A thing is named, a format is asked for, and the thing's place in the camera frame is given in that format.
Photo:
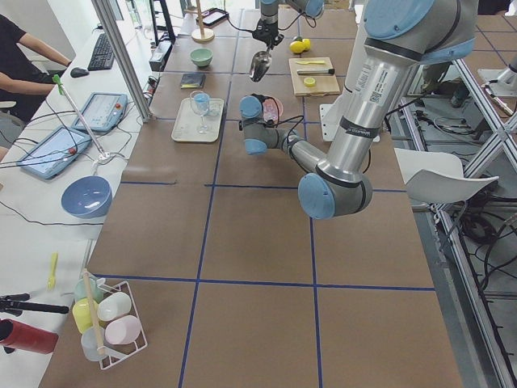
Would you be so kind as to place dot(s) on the steel ice scoop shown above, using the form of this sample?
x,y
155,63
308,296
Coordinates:
x,y
259,65

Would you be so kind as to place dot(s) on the yellow lemon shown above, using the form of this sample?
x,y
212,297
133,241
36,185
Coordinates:
x,y
306,44
297,47

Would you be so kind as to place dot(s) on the black keyboard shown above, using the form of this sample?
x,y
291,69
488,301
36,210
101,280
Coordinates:
x,y
102,57

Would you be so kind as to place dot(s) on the teach pendant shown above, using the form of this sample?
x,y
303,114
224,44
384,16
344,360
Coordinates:
x,y
103,111
55,152

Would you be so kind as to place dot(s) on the grey folded cloth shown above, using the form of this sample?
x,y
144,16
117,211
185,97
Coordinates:
x,y
192,81

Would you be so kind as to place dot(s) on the red bottle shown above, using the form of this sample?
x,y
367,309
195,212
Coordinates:
x,y
17,335

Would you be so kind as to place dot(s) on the wooden cutting board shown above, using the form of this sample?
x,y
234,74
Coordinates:
x,y
326,85

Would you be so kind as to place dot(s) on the cream bear tray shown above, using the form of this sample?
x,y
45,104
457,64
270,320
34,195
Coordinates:
x,y
187,122

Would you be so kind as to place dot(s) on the white cup in rack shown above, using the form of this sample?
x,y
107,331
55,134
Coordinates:
x,y
114,306

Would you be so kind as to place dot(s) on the person at desk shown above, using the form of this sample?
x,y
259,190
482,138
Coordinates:
x,y
21,81

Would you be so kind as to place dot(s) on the wooden round stand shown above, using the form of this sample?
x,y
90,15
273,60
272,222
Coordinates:
x,y
202,34

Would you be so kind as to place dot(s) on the yellow lemon upper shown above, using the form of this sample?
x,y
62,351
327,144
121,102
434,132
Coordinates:
x,y
306,44

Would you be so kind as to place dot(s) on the clear wine glass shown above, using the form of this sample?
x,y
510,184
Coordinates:
x,y
200,105

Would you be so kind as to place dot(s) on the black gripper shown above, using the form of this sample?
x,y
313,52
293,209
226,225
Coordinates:
x,y
267,31

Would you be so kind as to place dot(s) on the lemon half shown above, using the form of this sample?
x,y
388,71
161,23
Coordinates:
x,y
309,82

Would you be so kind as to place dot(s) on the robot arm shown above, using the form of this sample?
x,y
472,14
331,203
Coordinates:
x,y
270,9
399,35

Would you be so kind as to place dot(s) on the pink cup in rack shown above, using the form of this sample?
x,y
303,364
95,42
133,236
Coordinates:
x,y
123,330

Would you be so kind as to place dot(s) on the yellow lemon lower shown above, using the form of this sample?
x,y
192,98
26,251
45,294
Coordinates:
x,y
297,47

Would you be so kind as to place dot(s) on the blue bowl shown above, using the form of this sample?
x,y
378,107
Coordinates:
x,y
88,197

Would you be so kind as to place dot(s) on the white wire cup rack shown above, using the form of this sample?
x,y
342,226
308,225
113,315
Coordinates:
x,y
93,343

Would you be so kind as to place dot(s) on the green bowl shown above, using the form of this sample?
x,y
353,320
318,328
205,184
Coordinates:
x,y
201,57

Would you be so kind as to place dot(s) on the yellow plastic fork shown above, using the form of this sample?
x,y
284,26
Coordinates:
x,y
51,281

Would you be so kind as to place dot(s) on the white chair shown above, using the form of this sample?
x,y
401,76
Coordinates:
x,y
437,177

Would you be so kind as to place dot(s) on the teach pendant near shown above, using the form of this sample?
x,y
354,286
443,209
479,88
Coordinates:
x,y
55,152

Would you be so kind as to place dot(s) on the teach pendant far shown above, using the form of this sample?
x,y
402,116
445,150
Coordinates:
x,y
103,111

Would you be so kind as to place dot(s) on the yellow cup in rack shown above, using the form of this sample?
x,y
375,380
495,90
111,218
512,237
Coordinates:
x,y
81,314

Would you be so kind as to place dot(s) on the pink bowl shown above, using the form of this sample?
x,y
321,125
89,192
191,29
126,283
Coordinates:
x,y
272,109

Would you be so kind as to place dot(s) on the black computer mouse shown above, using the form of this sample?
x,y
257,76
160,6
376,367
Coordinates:
x,y
78,72

